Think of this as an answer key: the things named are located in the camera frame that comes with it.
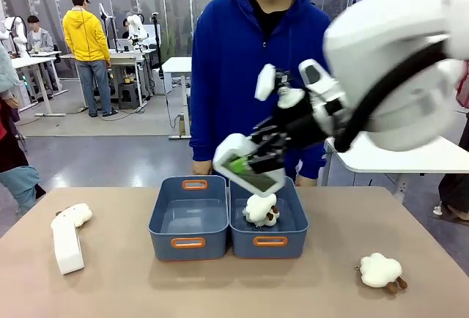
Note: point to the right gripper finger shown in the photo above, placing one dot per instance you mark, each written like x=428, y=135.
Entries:
x=265, y=162
x=265, y=127

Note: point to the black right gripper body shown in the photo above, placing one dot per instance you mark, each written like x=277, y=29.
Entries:
x=293, y=124

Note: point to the white digital clock dark screen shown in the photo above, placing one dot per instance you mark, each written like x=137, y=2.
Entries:
x=234, y=147

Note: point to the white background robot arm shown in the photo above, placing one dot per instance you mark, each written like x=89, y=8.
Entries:
x=138, y=26

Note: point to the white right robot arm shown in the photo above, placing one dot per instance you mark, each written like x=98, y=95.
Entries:
x=384, y=58

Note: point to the person left hand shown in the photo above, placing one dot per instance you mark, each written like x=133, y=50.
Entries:
x=306, y=181

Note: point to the person right hand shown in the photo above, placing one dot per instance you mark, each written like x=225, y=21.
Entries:
x=202, y=168

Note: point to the person in blue hoodie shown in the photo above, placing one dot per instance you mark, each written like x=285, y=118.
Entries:
x=227, y=58

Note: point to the white background table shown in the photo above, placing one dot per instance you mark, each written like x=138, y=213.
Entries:
x=179, y=65

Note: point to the white side table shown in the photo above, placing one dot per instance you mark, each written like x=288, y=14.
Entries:
x=403, y=158

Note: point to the black tripod stand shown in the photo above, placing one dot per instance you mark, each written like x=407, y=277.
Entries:
x=157, y=43

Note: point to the grey plastic stool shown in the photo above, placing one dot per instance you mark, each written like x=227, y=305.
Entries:
x=129, y=94

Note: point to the grey background workbench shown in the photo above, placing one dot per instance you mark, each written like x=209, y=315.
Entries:
x=124, y=59

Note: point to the man in yellow hoodie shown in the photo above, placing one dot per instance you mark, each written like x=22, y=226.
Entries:
x=86, y=39

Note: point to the seated person grey jacket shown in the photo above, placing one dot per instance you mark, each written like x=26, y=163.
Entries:
x=39, y=39

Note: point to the white background desk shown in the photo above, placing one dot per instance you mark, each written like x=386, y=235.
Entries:
x=29, y=62

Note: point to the person in light blue jeans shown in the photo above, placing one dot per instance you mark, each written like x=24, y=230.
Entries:
x=14, y=182

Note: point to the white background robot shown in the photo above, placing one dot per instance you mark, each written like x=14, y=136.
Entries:
x=16, y=36

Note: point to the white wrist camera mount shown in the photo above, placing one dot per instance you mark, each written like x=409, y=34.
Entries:
x=265, y=81

